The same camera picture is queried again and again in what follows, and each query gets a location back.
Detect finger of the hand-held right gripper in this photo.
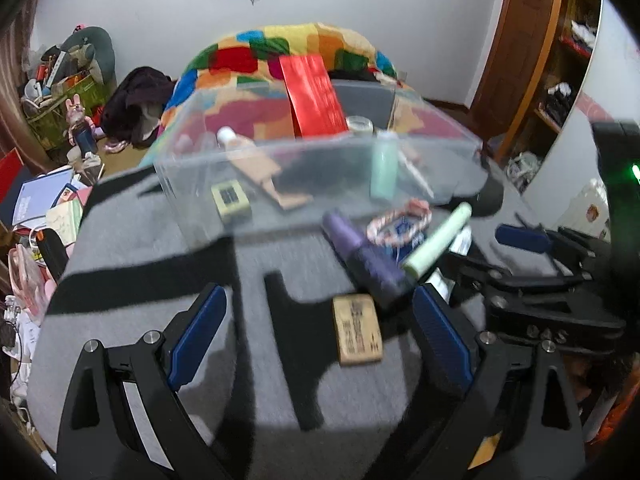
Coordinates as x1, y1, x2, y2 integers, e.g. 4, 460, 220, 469
495, 224, 608, 276
442, 252, 601, 306

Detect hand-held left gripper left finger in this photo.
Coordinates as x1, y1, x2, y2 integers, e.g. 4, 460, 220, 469
56, 282, 246, 480

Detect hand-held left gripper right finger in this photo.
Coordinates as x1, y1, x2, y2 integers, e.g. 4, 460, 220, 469
395, 282, 586, 480

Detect light green tube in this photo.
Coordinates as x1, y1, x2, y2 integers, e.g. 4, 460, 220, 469
402, 202, 473, 281

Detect beige eraser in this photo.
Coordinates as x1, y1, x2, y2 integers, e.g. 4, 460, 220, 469
332, 294, 384, 366

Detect small olive box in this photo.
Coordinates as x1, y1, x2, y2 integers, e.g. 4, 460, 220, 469
210, 180, 252, 223

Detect mint bottle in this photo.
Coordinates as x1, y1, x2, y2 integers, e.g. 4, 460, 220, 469
370, 130, 401, 200

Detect beige cosmetic tube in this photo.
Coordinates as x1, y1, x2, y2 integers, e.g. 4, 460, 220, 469
216, 126, 313, 211

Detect clear plastic storage box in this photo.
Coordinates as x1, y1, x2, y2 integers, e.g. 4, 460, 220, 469
152, 77, 487, 248

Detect red envelope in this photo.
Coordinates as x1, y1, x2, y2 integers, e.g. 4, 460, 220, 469
278, 53, 349, 139

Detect white plastic bag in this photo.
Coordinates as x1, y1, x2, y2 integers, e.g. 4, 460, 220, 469
570, 180, 611, 241

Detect white tube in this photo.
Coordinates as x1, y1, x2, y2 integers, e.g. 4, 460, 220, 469
447, 225, 473, 256

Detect grey white shoes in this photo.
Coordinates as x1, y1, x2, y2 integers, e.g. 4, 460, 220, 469
505, 152, 541, 191

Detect grey black blanket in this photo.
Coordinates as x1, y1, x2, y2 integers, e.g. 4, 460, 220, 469
27, 160, 551, 480

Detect small blue packet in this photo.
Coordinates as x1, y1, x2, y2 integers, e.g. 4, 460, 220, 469
390, 220, 426, 248

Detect purple tube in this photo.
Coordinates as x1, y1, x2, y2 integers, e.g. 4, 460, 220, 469
321, 210, 416, 308

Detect black orange tool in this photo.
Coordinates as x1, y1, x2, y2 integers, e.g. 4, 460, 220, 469
36, 230, 68, 281

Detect white sliding wardrobe door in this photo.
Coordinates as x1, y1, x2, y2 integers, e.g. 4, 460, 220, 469
520, 0, 640, 241

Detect pale green booklet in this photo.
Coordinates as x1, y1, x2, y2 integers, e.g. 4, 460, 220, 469
45, 199, 83, 246

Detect pink plastic holder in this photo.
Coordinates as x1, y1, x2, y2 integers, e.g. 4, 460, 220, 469
7, 242, 56, 311

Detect wooden wardrobe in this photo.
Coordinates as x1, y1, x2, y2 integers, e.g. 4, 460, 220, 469
492, 0, 603, 161

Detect wooden door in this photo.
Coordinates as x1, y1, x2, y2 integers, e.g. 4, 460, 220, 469
470, 0, 558, 136

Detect blue grey book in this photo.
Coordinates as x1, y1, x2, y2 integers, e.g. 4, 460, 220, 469
12, 169, 75, 226

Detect pink rabbit toy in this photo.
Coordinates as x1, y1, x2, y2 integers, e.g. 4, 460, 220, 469
65, 94, 98, 158

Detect red box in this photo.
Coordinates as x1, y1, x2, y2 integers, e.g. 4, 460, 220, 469
0, 149, 26, 206

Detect dark clothes pile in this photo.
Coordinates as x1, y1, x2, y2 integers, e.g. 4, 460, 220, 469
100, 66, 176, 148

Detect green storage basket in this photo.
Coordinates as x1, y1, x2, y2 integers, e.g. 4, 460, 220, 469
25, 75, 108, 151

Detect colourful patchwork quilt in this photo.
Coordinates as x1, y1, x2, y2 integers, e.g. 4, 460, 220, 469
140, 22, 416, 166

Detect grey plush pillow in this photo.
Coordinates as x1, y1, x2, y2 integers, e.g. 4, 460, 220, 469
55, 26, 117, 86

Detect striped curtain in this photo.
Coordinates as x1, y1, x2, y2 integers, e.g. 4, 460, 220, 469
0, 0, 41, 171

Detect pink white rope bracelet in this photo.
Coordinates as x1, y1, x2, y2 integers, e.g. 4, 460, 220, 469
366, 199, 432, 247

